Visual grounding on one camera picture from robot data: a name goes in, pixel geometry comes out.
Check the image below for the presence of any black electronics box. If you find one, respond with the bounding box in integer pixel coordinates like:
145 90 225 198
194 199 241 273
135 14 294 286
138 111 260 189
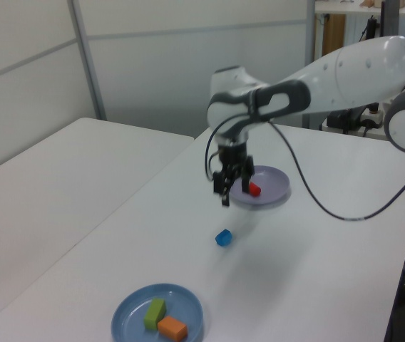
327 108 364 129

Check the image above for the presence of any white emergency stop box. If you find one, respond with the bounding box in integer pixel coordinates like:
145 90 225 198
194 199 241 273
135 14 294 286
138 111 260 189
361 103 385 130

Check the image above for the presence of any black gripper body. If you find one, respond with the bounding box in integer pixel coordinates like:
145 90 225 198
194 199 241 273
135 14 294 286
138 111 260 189
217 141 249 175

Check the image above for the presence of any green rectangular block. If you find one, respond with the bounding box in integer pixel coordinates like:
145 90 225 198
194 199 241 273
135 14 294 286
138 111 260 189
143 298 168 331

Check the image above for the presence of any purple plate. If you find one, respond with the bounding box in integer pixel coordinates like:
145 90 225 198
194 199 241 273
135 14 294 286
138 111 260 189
229 165 292 206

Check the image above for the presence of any orange rectangular block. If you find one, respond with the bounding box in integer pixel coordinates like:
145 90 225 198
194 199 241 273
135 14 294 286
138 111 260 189
156 316 189 342

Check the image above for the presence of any grey partition post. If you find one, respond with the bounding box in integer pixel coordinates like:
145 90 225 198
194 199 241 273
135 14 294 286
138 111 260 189
302 0 317 129
67 0 108 121

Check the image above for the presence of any black monitor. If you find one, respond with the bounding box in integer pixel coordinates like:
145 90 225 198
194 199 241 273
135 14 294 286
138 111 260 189
380 0 401 36

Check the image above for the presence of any brown wooden cabinet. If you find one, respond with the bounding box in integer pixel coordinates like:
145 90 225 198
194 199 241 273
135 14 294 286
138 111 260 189
322 14 346 58

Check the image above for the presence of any blue plate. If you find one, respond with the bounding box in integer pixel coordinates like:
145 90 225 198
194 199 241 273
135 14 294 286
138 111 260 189
111 283 205 342

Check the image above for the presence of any small blue block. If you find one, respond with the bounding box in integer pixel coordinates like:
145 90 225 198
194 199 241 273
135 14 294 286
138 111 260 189
215 228 234 247

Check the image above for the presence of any white background desk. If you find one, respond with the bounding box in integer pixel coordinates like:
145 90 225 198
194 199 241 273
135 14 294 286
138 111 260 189
318 120 391 142

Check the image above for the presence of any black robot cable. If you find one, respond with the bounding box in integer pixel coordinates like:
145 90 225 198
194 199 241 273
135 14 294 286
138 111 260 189
203 119 405 222

